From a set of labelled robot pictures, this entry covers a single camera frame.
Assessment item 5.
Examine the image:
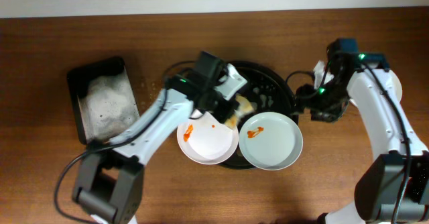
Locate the white plate top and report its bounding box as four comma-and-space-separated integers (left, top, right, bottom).
347, 69, 402, 108

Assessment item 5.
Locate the white plate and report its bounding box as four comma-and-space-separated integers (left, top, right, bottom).
347, 69, 402, 108
176, 113, 239, 165

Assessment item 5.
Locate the yellow sponge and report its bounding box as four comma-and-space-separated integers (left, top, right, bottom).
225, 94, 255, 129

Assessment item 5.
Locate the pale blue plate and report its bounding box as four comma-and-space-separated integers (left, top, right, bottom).
239, 112, 304, 171

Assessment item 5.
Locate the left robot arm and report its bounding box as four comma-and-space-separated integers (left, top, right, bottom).
67, 52, 247, 223

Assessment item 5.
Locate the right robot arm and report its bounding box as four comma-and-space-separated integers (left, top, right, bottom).
295, 38, 428, 223

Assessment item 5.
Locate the black round tray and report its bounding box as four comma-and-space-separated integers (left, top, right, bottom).
220, 61, 299, 170

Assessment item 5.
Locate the black rectangular soap tray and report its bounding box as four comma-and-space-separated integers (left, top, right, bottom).
66, 56, 140, 145

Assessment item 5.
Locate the white plate bottom left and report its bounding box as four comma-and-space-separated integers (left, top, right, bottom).
176, 113, 239, 165

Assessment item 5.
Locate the left black cable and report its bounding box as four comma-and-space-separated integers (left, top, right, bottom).
53, 60, 198, 224

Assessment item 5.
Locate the black cable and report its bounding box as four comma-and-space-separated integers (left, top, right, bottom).
53, 60, 198, 224
285, 51, 413, 224

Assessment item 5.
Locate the right black cable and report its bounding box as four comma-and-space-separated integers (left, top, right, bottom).
285, 51, 413, 224

